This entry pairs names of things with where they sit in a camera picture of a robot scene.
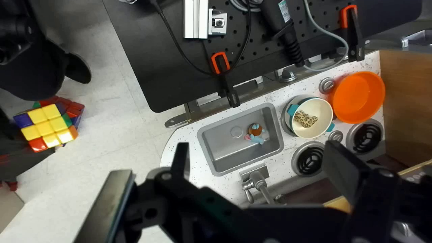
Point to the silver toy faucet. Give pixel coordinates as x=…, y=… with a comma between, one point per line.
x=255, y=178

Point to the small plush toy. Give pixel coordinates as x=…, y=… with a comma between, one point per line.
x=254, y=132

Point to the white bowl with food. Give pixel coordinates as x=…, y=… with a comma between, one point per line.
x=308, y=116

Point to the orange black clamp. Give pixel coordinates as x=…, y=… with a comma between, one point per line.
x=349, y=27
x=221, y=66

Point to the multicolour puzzle cube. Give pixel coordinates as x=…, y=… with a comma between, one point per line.
x=50, y=123

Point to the orange plastic bowl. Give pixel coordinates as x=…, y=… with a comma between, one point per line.
x=357, y=96

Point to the aluminium extrusion rail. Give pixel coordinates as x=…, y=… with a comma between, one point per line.
x=195, y=19

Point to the black perforated board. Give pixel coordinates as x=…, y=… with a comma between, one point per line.
x=173, y=69

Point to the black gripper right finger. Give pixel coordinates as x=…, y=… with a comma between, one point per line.
x=366, y=186

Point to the grey toy sink basin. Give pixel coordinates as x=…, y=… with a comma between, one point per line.
x=227, y=147

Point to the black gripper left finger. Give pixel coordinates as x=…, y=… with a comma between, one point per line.
x=185, y=196

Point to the black toy stove burner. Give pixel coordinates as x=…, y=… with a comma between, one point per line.
x=364, y=138

